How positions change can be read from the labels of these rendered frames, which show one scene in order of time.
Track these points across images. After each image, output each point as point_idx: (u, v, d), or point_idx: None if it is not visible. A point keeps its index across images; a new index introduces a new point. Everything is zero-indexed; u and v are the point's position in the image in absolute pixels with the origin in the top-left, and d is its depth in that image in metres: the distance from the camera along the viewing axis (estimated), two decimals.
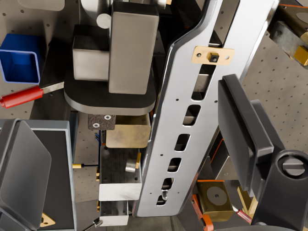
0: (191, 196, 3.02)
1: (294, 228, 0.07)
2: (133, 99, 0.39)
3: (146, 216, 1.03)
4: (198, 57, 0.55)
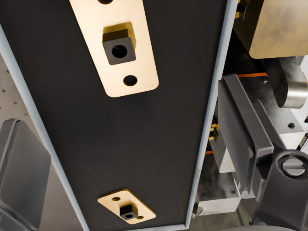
0: None
1: (294, 228, 0.07)
2: None
3: (252, 198, 0.73)
4: None
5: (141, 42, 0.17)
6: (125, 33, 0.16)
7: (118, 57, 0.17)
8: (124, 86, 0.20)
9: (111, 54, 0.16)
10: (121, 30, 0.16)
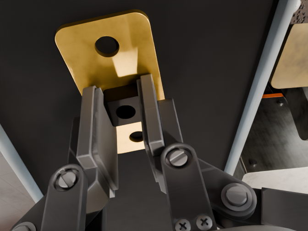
0: None
1: (204, 208, 0.08)
2: None
3: None
4: None
5: None
6: (133, 90, 0.13)
7: (123, 118, 0.13)
8: (131, 143, 0.16)
9: (115, 115, 0.13)
10: (128, 85, 0.13)
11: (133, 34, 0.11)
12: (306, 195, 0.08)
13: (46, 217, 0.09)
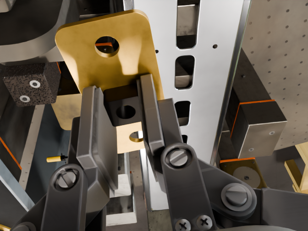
0: None
1: (204, 208, 0.08)
2: (9, 32, 0.21)
3: (164, 209, 0.86)
4: None
5: None
6: (133, 90, 0.13)
7: (123, 118, 0.13)
8: (131, 143, 0.16)
9: (115, 115, 0.13)
10: (128, 85, 0.13)
11: (133, 34, 0.11)
12: (306, 195, 0.08)
13: (46, 217, 0.09)
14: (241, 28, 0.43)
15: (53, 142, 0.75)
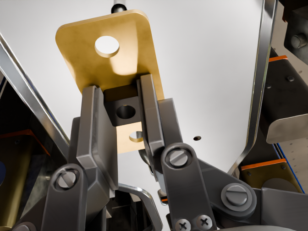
0: None
1: (204, 208, 0.08)
2: None
3: None
4: None
5: None
6: (133, 90, 0.13)
7: (123, 118, 0.13)
8: (131, 143, 0.16)
9: (115, 115, 0.13)
10: (128, 85, 0.13)
11: (133, 34, 0.11)
12: (306, 195, 0.08)
13: (46, 217, 0.09)
14: None
15: None
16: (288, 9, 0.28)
